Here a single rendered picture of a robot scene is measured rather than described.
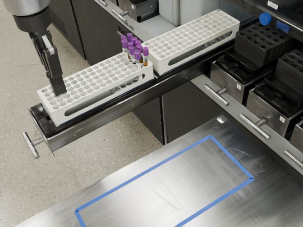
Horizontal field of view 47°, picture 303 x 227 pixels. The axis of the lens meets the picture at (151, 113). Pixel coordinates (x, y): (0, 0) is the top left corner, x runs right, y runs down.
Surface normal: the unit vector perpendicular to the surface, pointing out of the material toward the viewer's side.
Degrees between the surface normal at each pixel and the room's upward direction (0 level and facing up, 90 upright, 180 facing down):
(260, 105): 90
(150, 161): 0
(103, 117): 90
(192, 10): 90
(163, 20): 0
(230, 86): 90
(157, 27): 0
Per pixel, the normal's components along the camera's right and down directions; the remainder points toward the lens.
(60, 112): 0.55, 0.58
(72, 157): -0.07, -0.69
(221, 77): -0.83, 0.44
